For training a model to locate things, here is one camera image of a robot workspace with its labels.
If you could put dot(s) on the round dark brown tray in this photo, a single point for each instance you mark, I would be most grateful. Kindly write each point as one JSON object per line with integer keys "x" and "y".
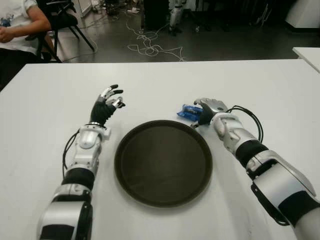
{"x": 162, "y": 165}

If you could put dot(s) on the neighbouring white table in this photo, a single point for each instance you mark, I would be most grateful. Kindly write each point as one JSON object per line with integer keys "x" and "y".
{"x": 310, "y": 56}

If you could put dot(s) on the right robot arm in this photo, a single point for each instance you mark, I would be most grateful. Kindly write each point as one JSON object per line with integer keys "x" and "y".
{"x": 275, "y": 180}

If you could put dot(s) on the black chair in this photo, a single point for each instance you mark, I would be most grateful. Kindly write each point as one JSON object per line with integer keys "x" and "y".
{"x": 31, "y": 37}
{"x": 62, "y": 18}

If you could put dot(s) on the black cabinet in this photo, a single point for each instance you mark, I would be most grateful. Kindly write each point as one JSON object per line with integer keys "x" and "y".
{"x": 155, "y": 15}

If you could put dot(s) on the seated person white shirt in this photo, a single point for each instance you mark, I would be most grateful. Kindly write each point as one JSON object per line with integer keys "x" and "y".
{"x": 20, "y": 20}

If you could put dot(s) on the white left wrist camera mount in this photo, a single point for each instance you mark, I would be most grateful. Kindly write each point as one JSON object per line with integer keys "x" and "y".
{"x": 105, "y": 133}

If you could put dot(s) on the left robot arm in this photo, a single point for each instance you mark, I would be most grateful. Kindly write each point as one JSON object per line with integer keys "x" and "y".
{"x": 85, "y": 142}

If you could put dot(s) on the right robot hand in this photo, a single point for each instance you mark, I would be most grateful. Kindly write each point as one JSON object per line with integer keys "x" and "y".
{"x": 215, "y": 107}

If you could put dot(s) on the grey metal stand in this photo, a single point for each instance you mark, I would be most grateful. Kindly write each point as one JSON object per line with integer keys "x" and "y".
{"x": 262, "y": 16}

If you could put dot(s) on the blue Oreo packet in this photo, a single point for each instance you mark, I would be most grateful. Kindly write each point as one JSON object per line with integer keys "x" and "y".
{"x": 187, "y": 112}

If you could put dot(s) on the white curved cabinet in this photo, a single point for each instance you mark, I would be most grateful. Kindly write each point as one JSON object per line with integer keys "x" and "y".
{"x": 305, "y": 12}

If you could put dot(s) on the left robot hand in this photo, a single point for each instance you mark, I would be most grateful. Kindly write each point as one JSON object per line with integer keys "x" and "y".
{"x": 100, "y": 115}

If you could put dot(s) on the white panel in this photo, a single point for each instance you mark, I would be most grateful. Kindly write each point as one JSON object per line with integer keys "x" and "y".
{"x": 83, "y": 7}

